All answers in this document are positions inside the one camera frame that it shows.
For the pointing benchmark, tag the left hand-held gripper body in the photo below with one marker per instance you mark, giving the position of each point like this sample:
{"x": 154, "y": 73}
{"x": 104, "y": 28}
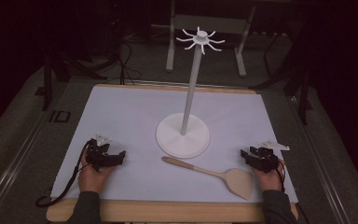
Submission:
{"x": 101, "y": 154}

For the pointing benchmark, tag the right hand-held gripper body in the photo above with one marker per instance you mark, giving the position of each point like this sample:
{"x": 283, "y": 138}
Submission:
{"x": 265, "y": 157}

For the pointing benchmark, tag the wooden spatula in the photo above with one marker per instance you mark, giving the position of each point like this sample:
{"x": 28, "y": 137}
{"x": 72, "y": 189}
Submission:
{"x": 230, "y": 177}

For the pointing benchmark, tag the white hook stand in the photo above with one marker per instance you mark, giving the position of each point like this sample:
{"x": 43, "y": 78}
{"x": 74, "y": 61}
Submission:
{"x": 189, "y": 118}

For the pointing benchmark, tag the person's right hand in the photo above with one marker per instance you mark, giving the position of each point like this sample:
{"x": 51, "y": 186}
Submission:
{"x": 270, "y": 179}

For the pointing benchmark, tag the person's left hand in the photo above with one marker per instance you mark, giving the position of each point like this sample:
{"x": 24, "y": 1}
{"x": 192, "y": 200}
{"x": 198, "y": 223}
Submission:
{"x": 91, "y": 179}

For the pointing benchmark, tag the white paper sheet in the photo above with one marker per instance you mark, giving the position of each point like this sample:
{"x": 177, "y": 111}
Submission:
{"x": 155, "y": 130}

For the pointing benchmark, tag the black tripod stand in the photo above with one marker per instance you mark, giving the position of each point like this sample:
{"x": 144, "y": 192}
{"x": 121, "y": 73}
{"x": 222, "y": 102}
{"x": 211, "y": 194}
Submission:
{"x": 295, "y": 84}
{"x": 62, "y": 68}

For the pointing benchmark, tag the grey metal table frame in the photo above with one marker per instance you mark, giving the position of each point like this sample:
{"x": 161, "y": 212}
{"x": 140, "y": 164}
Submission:
{"x": 209, "y": 25}

